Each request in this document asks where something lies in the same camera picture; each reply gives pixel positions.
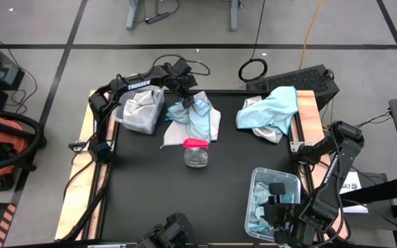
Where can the grey desk leg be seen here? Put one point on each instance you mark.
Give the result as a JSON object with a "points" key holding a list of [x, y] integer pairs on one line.
{"points": [[233, 15], [133, 15]]}

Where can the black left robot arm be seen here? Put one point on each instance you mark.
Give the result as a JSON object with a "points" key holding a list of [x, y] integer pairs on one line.
{"points": [[138, 84]]}

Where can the white paper sheet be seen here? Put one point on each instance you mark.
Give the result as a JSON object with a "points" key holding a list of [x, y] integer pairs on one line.
{"points": [[353, 186]]}

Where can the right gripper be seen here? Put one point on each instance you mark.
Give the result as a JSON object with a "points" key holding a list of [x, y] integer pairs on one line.
{"points": [[293, 218]]}

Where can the silver metal bracket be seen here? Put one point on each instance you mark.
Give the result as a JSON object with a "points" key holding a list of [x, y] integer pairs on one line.
{"points": [[78, 146], [296, 146]]}

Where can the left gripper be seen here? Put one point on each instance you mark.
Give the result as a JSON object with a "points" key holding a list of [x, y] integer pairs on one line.
{"points": [[182, 84]]}

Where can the blue and white cloth pile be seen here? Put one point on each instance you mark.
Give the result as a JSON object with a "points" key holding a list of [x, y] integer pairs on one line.
{"points": [[176, 134]]}

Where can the clear plastic bin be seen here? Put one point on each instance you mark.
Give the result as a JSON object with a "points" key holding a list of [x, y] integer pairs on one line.
{"points": [[253, 175], [140, 128]]}

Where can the glass jar with pink lid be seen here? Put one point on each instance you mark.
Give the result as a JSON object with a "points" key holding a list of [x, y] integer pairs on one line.
{"points": [[195, 155]]}

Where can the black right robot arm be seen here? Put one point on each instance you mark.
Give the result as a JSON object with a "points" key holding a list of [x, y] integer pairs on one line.
{"points": [[333, 172]]}

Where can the black power strip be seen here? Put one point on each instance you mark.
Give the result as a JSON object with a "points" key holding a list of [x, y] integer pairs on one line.
{"points": [[157, 18]]}

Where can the black frame strut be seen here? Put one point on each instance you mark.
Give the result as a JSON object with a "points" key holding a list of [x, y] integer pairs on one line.
{"points": [[91, 210]]}

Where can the black computer tower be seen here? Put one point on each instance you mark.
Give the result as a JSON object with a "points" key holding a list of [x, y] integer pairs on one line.
{"points": [[298, 81]]}

